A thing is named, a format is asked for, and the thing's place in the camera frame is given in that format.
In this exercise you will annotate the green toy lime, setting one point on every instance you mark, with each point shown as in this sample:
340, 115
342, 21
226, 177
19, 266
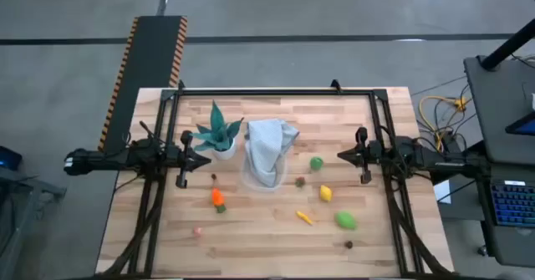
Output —
345, 220

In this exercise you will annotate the yellow toy banana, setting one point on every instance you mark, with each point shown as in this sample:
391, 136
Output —
304, 217

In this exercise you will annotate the clear plastic tupperware container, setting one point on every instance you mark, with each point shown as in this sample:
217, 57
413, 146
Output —
251, 184

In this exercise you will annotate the orange and green toy carrot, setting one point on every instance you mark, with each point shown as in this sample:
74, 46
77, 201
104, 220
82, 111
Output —
217, 198

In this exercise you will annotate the backlit computer keyboard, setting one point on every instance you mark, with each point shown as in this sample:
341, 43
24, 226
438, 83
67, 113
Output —
514, 202

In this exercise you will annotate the black aluminium table frame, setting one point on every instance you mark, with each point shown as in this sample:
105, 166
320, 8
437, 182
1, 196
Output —
271, 92

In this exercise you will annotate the black frame clamp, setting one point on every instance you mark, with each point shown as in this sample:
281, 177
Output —
180, 84
335, 85

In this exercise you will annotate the green snake plant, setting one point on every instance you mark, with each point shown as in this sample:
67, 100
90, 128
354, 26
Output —
217, 127

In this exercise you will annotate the green toy bell pepper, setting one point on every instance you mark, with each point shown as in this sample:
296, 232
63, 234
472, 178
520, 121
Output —
316, 163

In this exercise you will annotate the small pink toy piece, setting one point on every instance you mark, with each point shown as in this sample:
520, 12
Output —
197, 230

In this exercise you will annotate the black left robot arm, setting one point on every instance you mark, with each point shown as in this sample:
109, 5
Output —
108, 159

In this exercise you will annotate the blue screen laptop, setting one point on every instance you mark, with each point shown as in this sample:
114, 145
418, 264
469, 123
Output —
524, 126

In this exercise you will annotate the black mat with hazard stripes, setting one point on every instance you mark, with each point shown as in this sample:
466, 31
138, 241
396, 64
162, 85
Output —
150, 62

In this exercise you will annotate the white plant pot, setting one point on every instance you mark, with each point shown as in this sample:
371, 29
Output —
225, 154

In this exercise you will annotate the yellow toy lemon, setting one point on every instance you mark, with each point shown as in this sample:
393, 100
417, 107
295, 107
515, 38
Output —
325, 193

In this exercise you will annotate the dark device with blue light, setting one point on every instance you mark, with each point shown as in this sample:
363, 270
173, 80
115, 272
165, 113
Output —
9, 159

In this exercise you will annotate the grey metal stand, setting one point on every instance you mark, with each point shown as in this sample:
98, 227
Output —
25, 192

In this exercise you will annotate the black pole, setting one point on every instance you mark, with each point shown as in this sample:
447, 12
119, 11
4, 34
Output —
505, 48

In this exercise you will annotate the white paper sheet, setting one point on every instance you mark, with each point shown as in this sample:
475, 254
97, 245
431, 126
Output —
442, 192

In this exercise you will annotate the red toy strawberry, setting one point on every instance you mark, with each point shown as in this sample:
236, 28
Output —
300, 182

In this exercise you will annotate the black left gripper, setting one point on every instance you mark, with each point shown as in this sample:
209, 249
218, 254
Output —
183, 163

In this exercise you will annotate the small brown toy produce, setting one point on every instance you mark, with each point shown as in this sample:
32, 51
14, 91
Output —
348, 244

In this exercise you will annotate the grey dish cloth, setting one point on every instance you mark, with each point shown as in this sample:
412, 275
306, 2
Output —
267, 146

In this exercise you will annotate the grey side desk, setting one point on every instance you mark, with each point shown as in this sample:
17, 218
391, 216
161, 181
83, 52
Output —
493, 104

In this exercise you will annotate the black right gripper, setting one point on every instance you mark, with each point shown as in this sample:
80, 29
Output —
370, 156

